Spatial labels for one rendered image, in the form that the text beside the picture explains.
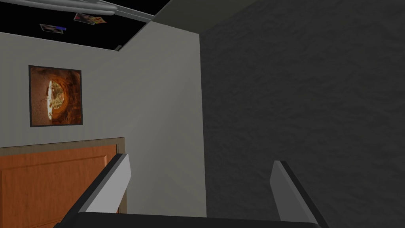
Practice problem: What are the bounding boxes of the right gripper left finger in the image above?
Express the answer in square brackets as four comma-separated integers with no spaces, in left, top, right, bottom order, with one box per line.
[62,153,132,220]

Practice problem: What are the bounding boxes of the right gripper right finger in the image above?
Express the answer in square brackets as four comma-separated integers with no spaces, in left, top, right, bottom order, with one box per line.
[269,160,329,226]

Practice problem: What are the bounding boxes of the black refrigerator with magnets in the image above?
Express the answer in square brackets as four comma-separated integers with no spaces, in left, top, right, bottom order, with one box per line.
[0,0,173,52]

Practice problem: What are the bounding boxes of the framed orange cave picture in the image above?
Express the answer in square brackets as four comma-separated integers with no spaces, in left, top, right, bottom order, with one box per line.
[28,65,83,128]

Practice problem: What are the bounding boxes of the orange wooden door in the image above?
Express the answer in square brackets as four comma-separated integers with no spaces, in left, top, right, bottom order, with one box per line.
[0,144,127,228]

